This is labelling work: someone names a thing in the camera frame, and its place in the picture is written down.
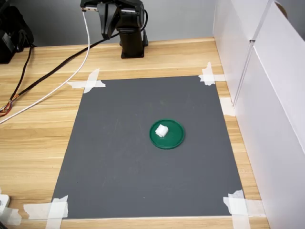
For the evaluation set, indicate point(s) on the small white plastic terminal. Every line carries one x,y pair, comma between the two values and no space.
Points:
161,130

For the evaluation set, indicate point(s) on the round green lid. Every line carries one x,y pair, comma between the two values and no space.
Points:
175,138

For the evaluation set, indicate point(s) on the white masking tape piece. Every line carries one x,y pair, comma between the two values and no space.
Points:
56,210
10,215
238,207
227,107
208,77
90,83

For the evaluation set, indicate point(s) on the black equipment bundle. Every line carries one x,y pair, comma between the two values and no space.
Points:
12,28

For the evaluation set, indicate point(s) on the white partition panel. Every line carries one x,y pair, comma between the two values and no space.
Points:
231,35
274,119

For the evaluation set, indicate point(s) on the dark grey mat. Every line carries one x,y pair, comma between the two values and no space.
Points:
119,167

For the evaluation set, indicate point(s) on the small white bracket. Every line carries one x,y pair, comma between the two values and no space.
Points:
3,202

